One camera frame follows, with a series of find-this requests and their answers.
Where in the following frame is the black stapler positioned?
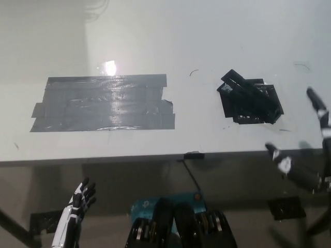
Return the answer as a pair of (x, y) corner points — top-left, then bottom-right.
(216, 68), (284, 125)

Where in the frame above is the black floor tape patch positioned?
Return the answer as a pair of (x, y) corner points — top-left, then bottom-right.
(29, 210), (65, 235)
(267, 196), (307, 221)

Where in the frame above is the black table leg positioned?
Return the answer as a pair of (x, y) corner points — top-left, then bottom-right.
(0, 206), (42, 248)

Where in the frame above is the grey duct tape patch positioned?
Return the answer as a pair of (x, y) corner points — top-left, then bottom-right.
(29, 74), (176, 133)

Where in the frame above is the black tape spot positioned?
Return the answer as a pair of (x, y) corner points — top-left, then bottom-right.
(218, 77), (284, 126)

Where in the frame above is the thin black cable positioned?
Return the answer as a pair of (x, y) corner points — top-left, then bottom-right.
(177, 158), (202, 192)

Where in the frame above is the black robot torso teal top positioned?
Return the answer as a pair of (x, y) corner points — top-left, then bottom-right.
(125, 191), (237, 248)

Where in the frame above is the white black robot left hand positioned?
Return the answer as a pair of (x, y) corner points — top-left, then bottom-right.
(51, 177), (97, 248)

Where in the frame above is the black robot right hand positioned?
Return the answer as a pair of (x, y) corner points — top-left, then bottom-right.
(264, 86), (331, 195)

